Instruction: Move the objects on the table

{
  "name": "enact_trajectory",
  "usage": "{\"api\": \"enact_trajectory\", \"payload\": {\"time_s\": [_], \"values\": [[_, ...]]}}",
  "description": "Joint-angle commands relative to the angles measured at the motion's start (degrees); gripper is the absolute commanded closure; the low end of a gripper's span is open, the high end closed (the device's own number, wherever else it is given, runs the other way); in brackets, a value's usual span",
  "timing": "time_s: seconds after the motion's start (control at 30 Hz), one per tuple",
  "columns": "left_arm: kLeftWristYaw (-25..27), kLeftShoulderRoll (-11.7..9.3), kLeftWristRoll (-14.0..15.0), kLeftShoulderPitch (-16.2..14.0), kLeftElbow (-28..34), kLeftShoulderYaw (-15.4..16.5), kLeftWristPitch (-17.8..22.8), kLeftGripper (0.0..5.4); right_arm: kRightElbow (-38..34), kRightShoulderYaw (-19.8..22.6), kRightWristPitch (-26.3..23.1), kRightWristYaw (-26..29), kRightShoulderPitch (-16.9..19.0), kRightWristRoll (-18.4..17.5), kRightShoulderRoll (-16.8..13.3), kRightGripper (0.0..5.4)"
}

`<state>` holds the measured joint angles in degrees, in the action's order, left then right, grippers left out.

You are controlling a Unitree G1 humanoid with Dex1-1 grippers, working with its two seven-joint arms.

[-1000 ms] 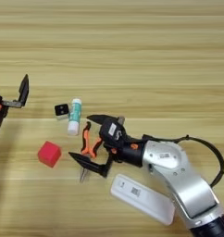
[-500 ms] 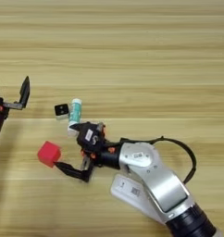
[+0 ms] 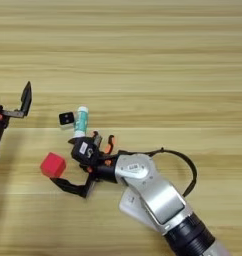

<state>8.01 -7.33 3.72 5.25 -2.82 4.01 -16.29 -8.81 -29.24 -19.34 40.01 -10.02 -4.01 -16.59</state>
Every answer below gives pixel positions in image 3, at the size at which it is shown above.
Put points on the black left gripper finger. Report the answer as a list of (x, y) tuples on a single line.
[(26, 98)]

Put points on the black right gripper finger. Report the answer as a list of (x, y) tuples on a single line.
[(74, 189), (74, 140)]

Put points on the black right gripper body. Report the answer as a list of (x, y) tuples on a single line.
[(104, 168)]

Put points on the white green glue stick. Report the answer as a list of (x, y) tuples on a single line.
[(81, 121)]

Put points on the red foam cube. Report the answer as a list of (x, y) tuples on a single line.
[(53, 165)]

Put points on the white oblong plastic device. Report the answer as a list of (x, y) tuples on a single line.
[(133, 206)]

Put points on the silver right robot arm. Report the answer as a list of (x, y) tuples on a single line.
[(159, 196)]

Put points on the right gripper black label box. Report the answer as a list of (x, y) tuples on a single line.
[(83, 150)]

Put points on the small black white cube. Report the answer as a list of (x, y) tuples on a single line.
[(66, 118)]

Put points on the orange black needle-nose pliers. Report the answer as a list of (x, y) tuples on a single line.
[(109, 145)]

